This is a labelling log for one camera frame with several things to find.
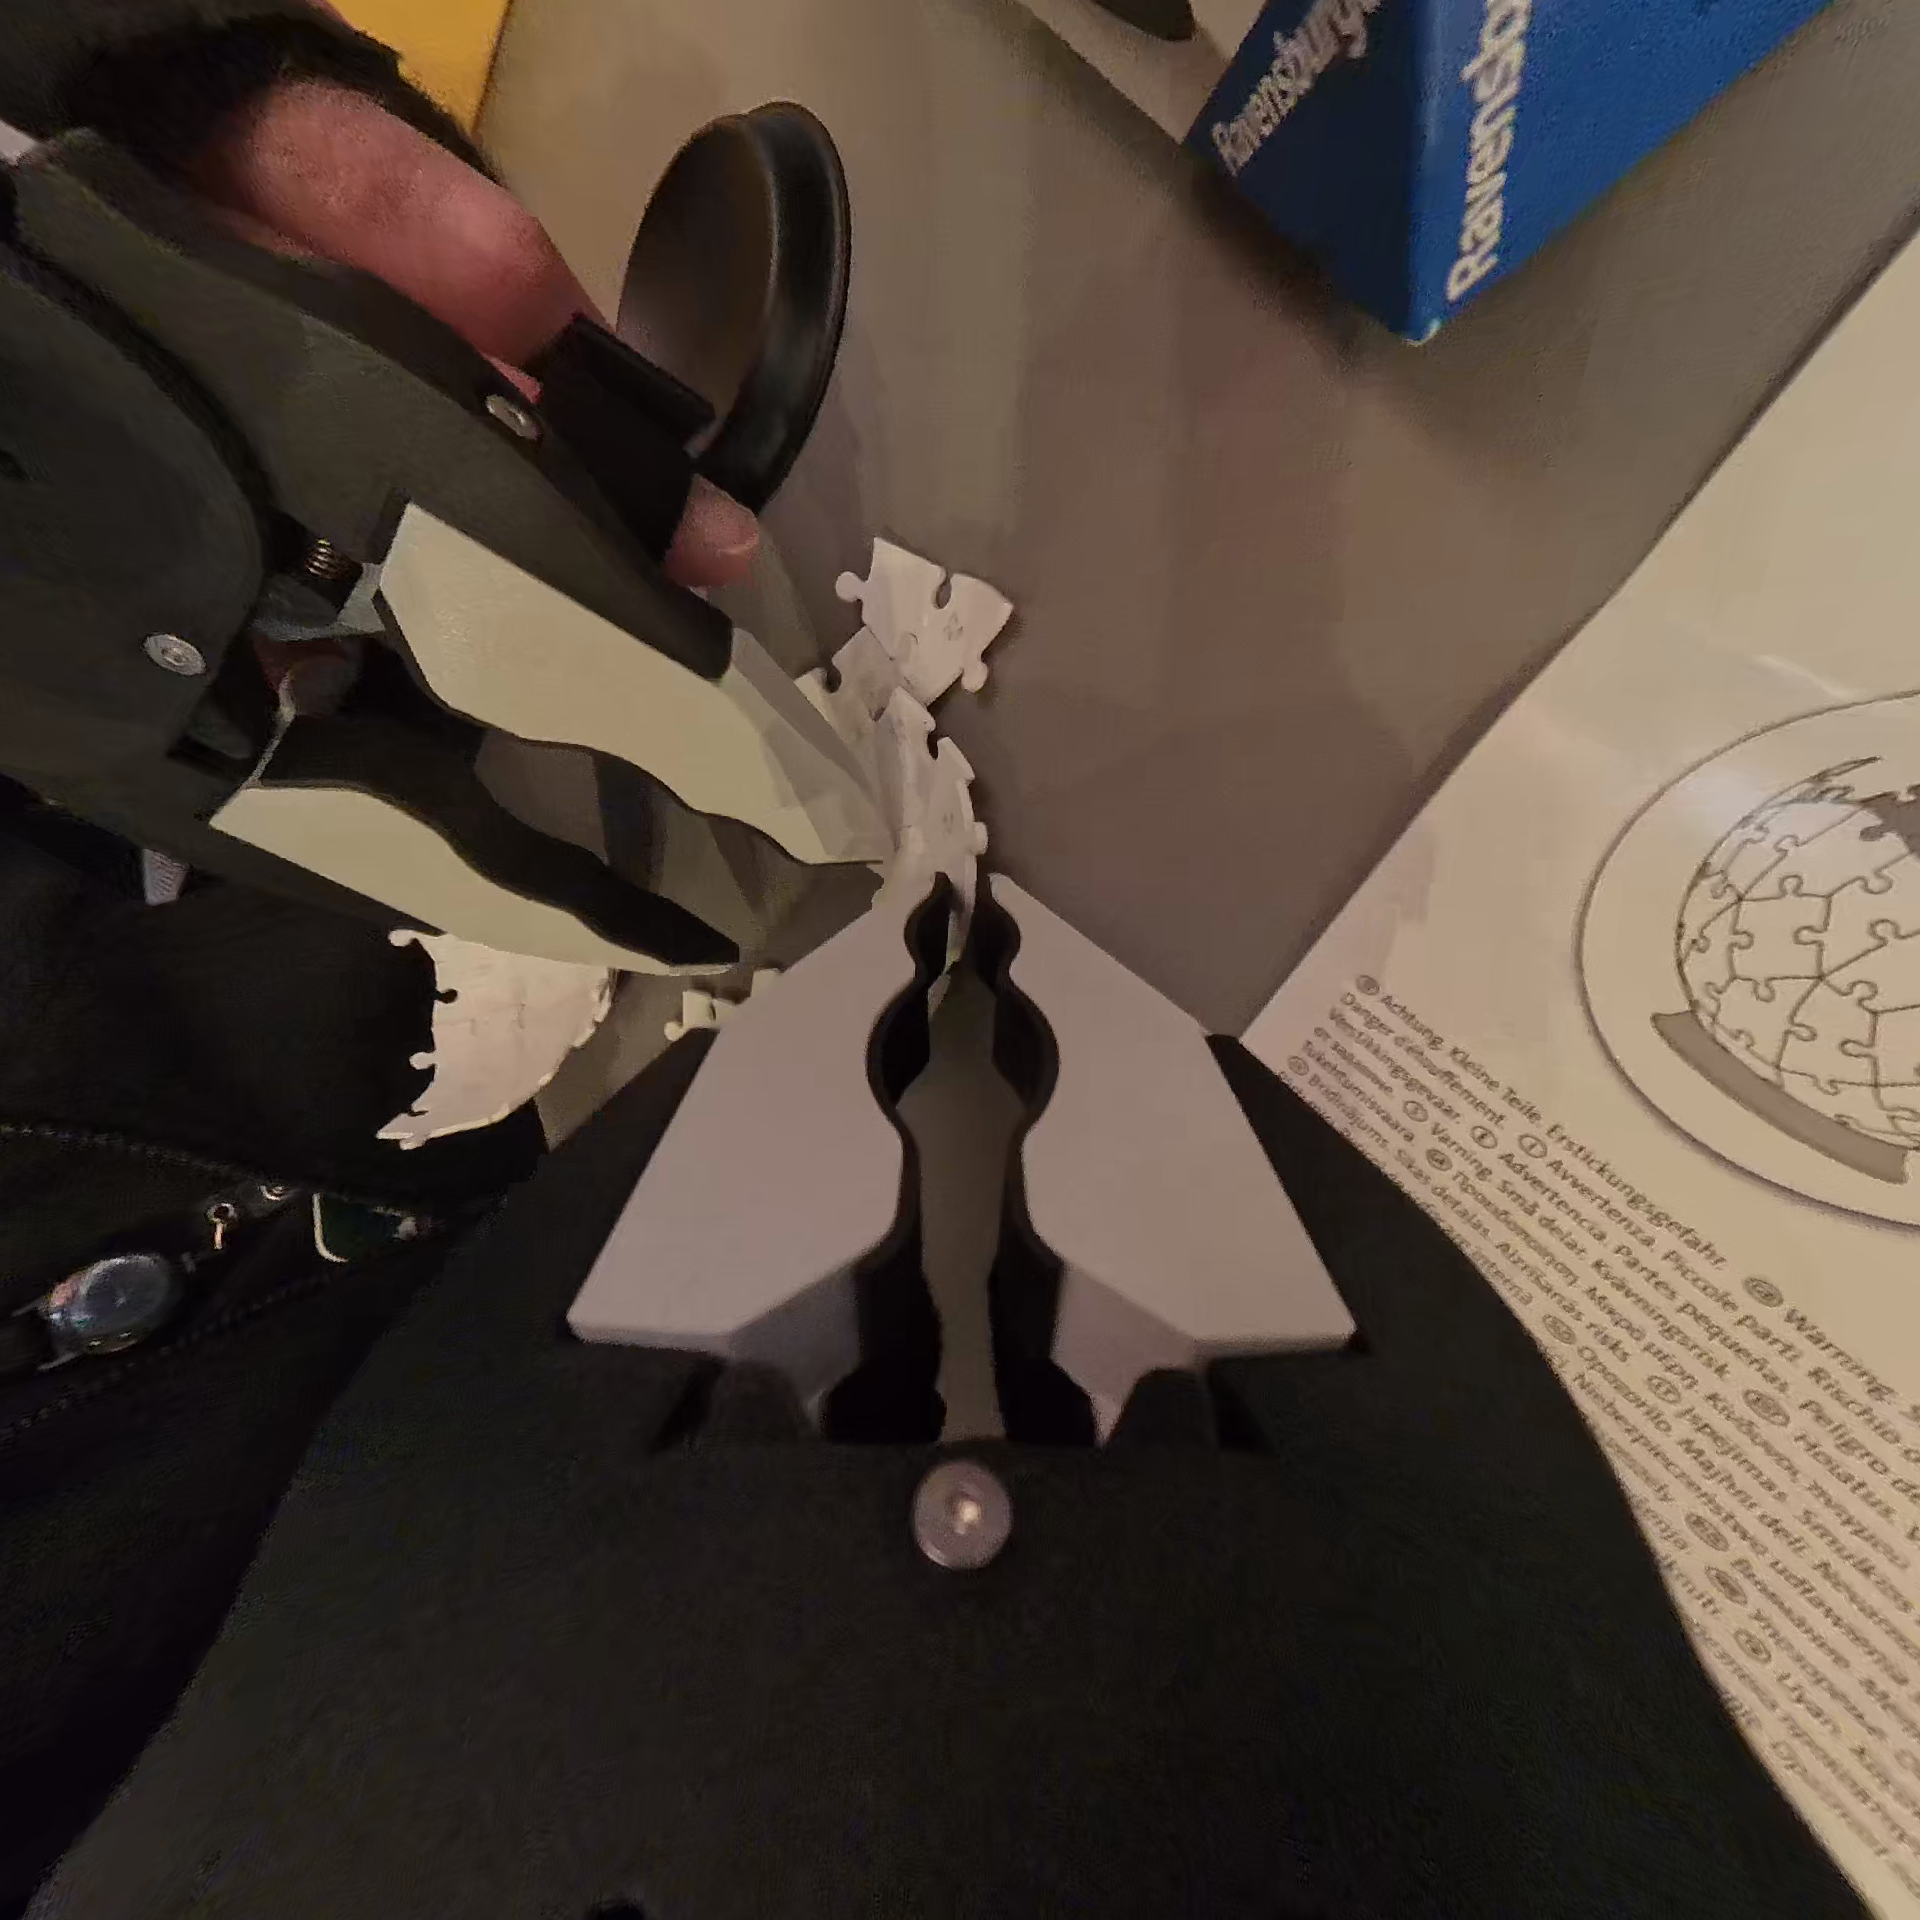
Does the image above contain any white partly built puzzle ball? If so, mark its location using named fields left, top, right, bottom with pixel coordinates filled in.
left=372, top=536, right=1017, bottom=1156

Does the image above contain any yellow panel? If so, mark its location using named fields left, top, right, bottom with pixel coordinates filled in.
left=433, top=0, right=514, bottom=136

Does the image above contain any person's left hand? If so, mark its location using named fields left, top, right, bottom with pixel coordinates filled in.
left=194, top=82, right=762, bottom=591

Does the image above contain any blue puzzle box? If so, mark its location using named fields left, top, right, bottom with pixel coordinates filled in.
left=1182, top=0, right=1845, bottom=348

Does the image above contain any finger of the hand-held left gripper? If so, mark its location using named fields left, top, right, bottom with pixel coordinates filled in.
left=209, top=719, right=745, bottom=972
left=372, top=504, right=905, bottom=876

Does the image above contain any black round puzzle stand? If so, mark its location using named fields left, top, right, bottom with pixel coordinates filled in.
left=612, top=100, right=855, bottom=522

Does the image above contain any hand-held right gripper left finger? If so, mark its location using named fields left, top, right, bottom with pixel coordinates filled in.
left=567, top=874, right=964, bottom=1444

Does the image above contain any white printed instruction sheet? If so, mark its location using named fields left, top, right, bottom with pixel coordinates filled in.
left=1241, top=224, right=1920, bottom=1920

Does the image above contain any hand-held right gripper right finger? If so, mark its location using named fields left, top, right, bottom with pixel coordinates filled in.
left=970, top=868, right=1359, bottom=1448

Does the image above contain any person's left forearm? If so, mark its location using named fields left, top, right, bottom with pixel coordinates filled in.
left=0, top=0, right=506, bottom=196

